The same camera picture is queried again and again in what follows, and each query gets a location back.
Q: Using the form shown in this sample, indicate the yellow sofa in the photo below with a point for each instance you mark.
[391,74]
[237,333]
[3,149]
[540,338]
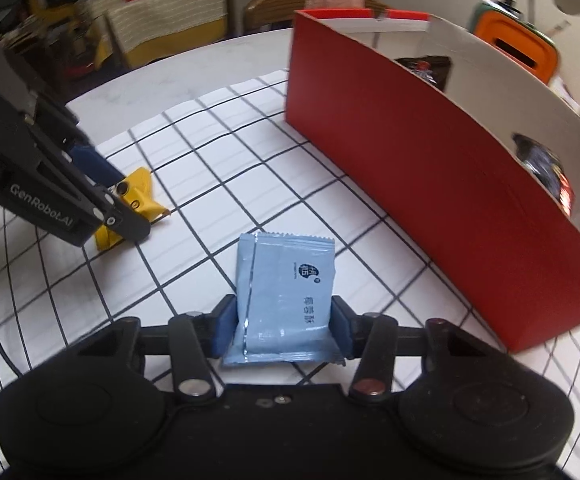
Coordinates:
[170,15]

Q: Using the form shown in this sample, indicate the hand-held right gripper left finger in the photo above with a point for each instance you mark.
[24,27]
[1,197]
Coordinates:
[225,327]

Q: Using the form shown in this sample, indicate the brown chocolate candy packet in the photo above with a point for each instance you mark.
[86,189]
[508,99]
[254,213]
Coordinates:
[425,70]

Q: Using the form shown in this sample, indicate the dark red snack packet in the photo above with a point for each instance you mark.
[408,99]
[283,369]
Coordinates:
[545,167]

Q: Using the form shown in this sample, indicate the white black checked tablecloth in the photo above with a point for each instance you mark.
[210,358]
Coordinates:
[195,160]

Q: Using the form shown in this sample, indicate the orange green storage box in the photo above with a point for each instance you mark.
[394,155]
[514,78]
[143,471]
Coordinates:
[515,40]

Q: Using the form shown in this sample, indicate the red cardboard box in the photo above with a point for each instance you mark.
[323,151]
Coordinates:
[420,185]

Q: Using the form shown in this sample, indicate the wooden chair with towel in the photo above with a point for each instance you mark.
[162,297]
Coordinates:
[270,7]

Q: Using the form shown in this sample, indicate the light blue snack packet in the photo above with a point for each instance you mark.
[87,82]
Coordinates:
[280,270]

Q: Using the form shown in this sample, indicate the small yellow snack packet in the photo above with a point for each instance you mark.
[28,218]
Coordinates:
[142,197]

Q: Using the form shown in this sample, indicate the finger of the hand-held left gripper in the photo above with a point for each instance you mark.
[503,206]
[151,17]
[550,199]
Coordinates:
[125,222]
[95,162]

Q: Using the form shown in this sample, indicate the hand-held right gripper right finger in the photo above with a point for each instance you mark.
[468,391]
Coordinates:
[340,327]

